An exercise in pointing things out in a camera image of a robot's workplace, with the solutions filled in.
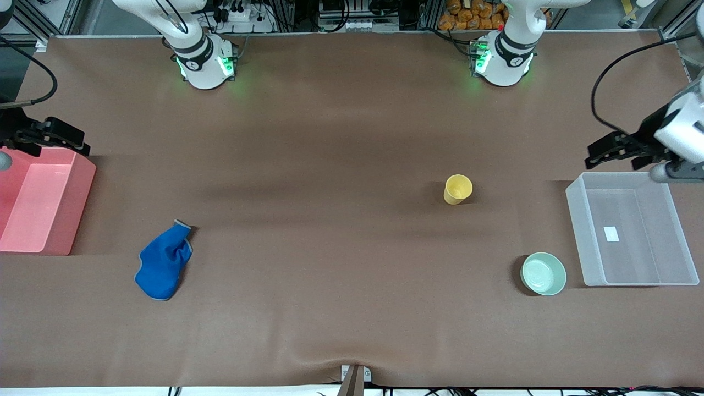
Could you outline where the pale green bowl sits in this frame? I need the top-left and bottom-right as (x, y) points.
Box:
(520, 252), (567, 296)

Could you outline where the blue cloth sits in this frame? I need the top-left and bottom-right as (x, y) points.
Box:
(135, 219), (194, 301)

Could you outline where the yellow plastic cup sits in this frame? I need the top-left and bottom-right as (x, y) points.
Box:
(443, 174), (473, 206)

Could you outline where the pink plastic bin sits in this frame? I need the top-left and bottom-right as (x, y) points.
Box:
(0, 146), (97, 256)

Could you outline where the clear plastic bin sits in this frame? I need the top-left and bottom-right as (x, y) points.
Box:
(565, 172), (700, 287)

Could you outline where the orange snack pile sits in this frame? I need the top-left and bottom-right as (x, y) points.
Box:
(438, 0), (509, 31)

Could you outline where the white power strip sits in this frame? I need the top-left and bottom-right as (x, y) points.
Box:
(212, 0), (277, 34)

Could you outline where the white connector block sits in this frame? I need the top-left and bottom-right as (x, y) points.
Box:
(343, 19), (394, 32)

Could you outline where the brown table mat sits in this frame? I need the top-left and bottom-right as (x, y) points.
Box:
(0, 32), (704, 388)

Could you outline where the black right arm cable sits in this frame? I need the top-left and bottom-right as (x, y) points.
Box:
(0, 35), (59, 108)

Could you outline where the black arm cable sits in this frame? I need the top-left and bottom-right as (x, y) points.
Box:
(0, 35), (59, 108)
(591, 32), (704, 136)

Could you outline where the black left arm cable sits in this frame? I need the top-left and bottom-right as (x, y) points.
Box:
(591, 32), (704, 136)

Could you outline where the metal table clamp bracket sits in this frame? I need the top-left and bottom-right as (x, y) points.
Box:
(337, 364), (372, 396)

